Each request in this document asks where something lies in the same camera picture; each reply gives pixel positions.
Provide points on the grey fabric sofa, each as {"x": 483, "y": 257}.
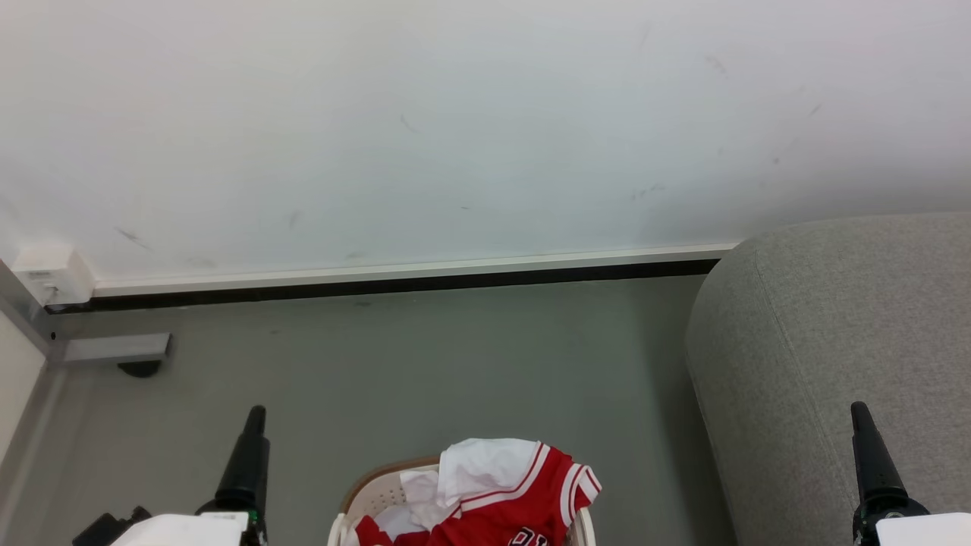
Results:
{"x": 827, "y": 341}

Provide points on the white wall outlet box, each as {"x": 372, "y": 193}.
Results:
{"x": 49, "y": 274}

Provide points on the grey metal furniture foot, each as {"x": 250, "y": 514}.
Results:
{"x": 114, "y": 347}

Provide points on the red and white jersey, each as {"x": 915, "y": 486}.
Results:
{"x": 523, "y": 500}

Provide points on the white crumpled garment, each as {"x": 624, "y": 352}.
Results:
{"x": 416, "y": 497}

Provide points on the black round frame foot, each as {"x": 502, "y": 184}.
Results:
{"x": 140, "y": 369}

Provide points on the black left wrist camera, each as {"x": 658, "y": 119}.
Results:
{"x": 106, "y": 528}

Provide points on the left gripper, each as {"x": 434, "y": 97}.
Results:
{"x": 186, "y": 529}

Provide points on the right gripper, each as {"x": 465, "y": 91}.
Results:
{"x": 922, "y": 531}

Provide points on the beige plastic laundry basket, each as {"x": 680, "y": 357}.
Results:
{"x": 379, "y": 493}

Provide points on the white and black baseboard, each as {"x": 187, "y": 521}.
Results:
{"x": 394, "y": 277}

